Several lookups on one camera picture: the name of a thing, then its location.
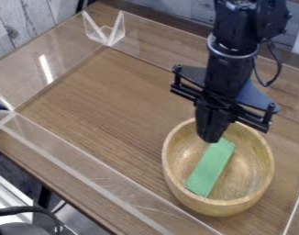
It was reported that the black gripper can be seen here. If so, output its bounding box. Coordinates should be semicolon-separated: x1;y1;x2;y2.
170;34;278;142

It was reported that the green rectangular block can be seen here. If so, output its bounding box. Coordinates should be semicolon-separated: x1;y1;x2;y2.
185;138;236;197

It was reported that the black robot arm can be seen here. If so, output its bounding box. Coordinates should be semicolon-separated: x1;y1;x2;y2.
170;0;290;143

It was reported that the brown wooden bowl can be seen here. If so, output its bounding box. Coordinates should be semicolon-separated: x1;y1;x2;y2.
161;118;274;217

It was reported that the black table leg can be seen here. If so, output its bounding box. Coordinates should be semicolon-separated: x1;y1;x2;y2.
37;186;52;209

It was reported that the clear acrylic enclosure wall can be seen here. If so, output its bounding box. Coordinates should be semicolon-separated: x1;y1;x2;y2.
0;5;299;235

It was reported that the black cable lower left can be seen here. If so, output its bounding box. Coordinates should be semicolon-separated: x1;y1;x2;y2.
0;205;61;235

